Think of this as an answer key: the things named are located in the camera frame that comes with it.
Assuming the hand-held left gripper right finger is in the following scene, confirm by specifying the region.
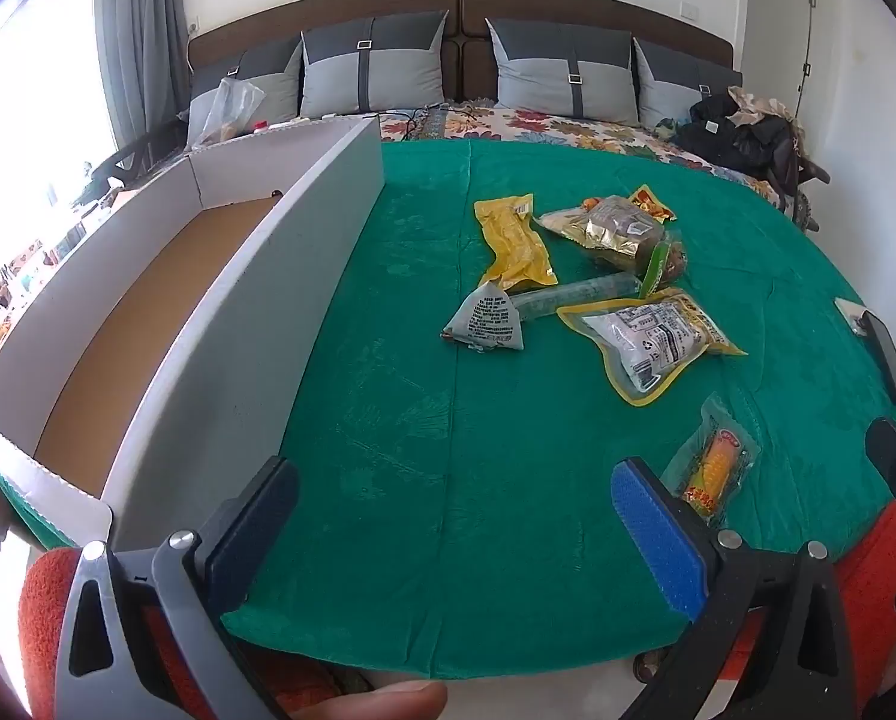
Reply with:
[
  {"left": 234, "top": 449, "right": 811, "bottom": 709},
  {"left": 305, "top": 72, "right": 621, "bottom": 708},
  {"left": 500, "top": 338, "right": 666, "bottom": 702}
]
[{"left": 611, "top": 456, "right": 858, "bottom": 720}]

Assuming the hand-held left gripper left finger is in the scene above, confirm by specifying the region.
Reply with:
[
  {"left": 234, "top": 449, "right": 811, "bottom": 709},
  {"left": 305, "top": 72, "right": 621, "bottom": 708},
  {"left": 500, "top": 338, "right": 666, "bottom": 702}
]
[{"left": 54, "top": 456, "right": 300, "bottom": 720}]

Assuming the clear corn cob packet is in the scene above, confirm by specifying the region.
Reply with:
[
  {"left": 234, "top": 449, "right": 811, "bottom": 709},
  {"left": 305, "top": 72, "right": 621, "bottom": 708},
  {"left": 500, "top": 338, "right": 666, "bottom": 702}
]
[{"left": 659, "top": 392, "right": 762, "bottom": 530}]

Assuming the white yellow-edged snack packet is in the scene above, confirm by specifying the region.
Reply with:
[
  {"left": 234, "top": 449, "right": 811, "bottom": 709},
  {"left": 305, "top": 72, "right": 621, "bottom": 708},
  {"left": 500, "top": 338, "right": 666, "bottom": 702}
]
[{"left": 557, "top": 287, "right": 749, "bottom": 407}]

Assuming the orange sausage with grey label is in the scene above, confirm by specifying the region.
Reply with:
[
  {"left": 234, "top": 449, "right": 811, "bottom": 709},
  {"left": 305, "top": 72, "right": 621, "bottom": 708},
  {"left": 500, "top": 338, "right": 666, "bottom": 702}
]
[{"left": 509, "top": 272, "right": 644, "bottom": 323}]

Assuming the white cardboard box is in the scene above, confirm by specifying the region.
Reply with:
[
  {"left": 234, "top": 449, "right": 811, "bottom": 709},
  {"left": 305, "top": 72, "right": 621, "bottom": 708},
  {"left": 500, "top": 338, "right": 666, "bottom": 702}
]
[{"left": 0, "top": 114, "right": 384, "bottom": 541}]

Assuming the clear green sweet potato packet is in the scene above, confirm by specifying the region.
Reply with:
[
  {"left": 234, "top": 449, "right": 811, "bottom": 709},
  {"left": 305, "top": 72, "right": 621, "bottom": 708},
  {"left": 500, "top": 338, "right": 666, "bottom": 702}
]
[{"left": 639, "top": 236, "right": 690, "bottom": 299}]

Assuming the grey triangular snack packet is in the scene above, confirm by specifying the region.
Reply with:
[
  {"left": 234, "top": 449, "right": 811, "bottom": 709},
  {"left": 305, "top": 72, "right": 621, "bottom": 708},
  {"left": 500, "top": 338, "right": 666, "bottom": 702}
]
[{"left": 440, "top": 279, "right": 528, "bottom": 353}]

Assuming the gold bag of brown eggs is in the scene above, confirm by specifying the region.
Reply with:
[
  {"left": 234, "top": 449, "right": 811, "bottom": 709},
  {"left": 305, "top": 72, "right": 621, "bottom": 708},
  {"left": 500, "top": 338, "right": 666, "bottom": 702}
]
[{"left": 534, "top": 195, "right": 674, "bottom": 271}]

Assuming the long yellow snack packet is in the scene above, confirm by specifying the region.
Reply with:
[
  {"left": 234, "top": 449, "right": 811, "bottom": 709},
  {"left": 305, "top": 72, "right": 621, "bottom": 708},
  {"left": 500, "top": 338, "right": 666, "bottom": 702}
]
[{"left": 474, "top": 193, "right": 558, "bottom": 295}]

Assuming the orange yellow snack packet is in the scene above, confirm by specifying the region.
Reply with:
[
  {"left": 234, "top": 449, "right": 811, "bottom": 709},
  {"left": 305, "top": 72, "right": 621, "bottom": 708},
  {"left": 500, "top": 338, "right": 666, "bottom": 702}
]
[{"left": 579, "top": 184, "right": 678, "bottom": 224}]

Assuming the person's left hand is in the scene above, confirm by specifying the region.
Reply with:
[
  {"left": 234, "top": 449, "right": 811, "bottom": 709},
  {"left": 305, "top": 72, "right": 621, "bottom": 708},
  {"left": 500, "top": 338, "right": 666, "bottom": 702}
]
[{"left": 320, "top": 681, "right": 449, "bottom": 720}]

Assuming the black smartphone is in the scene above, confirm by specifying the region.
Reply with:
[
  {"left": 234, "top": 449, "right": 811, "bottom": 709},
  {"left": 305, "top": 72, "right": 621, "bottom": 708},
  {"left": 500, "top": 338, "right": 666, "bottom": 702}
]
[{"left": 860, "top": 311, "right": 896, "bottom": 412}]

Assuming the green patterned blanket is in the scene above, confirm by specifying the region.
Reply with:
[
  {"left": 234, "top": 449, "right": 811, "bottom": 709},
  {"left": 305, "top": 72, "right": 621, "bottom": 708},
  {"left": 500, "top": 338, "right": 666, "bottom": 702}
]
[{"left": 0, "top": 136, "right": 896, "bottom": 680}]

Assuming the pile of dark clothes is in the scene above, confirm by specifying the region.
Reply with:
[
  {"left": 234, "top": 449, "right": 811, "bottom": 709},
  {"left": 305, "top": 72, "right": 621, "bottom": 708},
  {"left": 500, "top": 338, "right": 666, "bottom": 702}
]
[{"left": 676, "top": 90, "right": 801, "bottom": 181}]

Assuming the beige cloth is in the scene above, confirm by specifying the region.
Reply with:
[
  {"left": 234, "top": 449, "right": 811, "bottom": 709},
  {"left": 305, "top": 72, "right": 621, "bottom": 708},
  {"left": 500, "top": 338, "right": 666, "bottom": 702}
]
[{"left": 727, "top": 86, "right": 794, "bottom": 125}]

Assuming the dark chair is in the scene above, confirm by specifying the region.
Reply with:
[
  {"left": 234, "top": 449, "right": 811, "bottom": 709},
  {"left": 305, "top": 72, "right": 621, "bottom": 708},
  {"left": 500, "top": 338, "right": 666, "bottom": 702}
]
[{"left": 92, "top": 120, "right": 190, "bottom": 188}]

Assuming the clear plastic bag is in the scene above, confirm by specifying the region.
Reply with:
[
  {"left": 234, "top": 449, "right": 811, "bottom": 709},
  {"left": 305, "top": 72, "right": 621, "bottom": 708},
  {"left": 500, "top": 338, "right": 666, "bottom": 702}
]
[{"left": 187, "top": 77, "right": 267, "bottom": 149}]

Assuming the floral bed sheet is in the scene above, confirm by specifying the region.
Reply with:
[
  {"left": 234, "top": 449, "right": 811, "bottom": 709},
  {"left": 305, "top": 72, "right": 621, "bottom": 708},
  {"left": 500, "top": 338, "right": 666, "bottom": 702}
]
[{"left": 377, "top": 101, "right": 786, "bottom": 196}]

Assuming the grey two-tone pillow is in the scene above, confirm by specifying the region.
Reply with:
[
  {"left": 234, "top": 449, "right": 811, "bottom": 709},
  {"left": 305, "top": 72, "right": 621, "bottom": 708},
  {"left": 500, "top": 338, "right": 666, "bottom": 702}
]
[
  {"left": 189, "top": 37, "right": 304, "bottom": 147},
  {"left": 633, "top": 37, "right": 744, "bottom": 128},
  {"left": 485, "top": 17, "right": 639, "bottom": 123},
  {"left": 300, "top": 10, "right": 450, "bottom": 119}
]

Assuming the grey curtain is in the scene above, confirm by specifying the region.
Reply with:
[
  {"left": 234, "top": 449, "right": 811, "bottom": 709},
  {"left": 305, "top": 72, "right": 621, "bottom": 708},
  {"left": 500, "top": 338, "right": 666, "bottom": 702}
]
[{"left": 94, "top": 0, "right": 190, "bottom": 158}]

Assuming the black cable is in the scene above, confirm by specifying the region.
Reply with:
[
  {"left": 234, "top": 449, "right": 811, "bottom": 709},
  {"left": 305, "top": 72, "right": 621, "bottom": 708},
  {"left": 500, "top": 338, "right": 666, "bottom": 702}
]
[{"left": 380, "top": 109, "right": 453, "bottom": 142}]

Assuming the hanging wall cable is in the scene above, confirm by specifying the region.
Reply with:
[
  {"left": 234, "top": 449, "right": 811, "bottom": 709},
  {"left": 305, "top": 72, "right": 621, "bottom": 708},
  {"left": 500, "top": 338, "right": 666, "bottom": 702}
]
[{"left": 795, "top": 0, "right": 821, "bottom": 121}]

